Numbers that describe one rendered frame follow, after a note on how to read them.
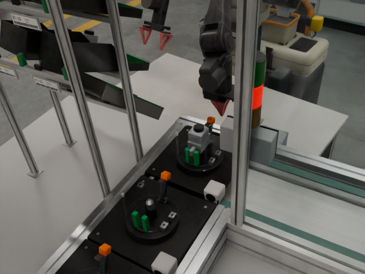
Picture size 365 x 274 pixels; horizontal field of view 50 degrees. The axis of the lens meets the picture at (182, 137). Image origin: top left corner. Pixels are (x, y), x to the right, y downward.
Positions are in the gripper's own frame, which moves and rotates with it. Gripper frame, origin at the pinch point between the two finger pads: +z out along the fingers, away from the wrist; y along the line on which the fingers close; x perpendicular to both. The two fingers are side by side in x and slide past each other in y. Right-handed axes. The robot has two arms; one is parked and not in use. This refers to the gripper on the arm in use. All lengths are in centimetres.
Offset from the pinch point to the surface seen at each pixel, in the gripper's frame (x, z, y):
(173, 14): 268, 110, -186
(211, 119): -7.6, -2.9, -0.1
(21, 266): -63, 17, -30
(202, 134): -15.7, -4.4, 1.3
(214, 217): -31.4, 7.8, 12.3
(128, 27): 220, 109, -214
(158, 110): -5.1, 1.9, -20.6
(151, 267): -51, 6, 6
